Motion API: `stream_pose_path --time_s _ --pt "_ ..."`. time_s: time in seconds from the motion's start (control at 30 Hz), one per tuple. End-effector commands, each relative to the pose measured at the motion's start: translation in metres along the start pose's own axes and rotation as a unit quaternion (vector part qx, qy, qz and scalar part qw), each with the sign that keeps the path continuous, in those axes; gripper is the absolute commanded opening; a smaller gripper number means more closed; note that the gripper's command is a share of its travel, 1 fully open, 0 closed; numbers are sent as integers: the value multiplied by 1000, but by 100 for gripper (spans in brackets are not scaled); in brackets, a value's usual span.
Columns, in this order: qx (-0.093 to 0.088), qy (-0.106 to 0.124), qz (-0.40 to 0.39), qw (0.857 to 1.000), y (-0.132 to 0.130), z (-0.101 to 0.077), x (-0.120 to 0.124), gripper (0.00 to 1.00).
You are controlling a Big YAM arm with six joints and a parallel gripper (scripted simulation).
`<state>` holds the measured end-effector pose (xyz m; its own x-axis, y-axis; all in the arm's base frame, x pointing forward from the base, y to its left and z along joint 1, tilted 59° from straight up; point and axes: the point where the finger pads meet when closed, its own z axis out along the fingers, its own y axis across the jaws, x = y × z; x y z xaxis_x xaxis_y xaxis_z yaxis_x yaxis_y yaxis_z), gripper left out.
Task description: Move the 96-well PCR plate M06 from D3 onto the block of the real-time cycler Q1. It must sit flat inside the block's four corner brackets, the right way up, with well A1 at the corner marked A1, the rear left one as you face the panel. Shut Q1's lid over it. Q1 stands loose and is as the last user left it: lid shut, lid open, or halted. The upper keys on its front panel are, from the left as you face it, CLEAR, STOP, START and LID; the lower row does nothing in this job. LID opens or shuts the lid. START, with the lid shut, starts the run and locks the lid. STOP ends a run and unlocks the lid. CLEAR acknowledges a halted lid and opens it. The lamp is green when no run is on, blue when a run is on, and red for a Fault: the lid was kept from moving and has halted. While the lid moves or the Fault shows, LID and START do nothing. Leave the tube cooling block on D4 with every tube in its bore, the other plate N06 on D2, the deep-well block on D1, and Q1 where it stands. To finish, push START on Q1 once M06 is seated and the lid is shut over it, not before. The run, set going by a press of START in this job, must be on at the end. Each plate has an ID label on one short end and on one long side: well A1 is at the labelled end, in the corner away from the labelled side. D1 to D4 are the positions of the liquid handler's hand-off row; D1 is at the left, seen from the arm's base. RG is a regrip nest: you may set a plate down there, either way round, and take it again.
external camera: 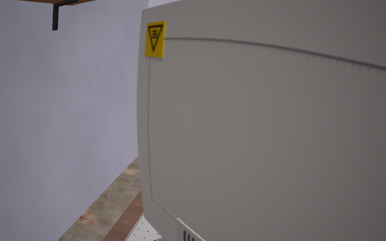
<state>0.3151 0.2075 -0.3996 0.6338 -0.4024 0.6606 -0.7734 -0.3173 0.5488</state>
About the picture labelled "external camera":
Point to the grey rectangular base plate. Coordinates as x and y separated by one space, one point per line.
143 231

